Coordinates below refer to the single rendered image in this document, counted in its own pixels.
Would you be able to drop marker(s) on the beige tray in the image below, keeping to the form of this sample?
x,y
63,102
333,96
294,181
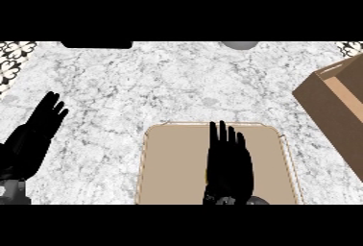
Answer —
x,y
175,166

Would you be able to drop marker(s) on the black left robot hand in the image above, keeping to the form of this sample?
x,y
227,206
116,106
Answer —
x,y
33,134

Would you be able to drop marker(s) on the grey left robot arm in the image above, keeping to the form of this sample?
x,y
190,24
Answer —
x,y
14,191

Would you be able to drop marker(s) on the brown cardboard box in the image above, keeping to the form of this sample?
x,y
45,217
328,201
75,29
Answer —
x,y
339,109

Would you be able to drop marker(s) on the grey round object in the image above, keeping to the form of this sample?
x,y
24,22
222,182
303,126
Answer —
x,y
240,44

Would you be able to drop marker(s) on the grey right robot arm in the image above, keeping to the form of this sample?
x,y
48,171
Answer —
x,y
238,201

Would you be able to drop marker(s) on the black appliance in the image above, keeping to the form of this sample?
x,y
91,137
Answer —
x,y
97,44

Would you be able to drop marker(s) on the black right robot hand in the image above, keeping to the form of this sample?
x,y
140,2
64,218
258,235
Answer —
x,y
230,166

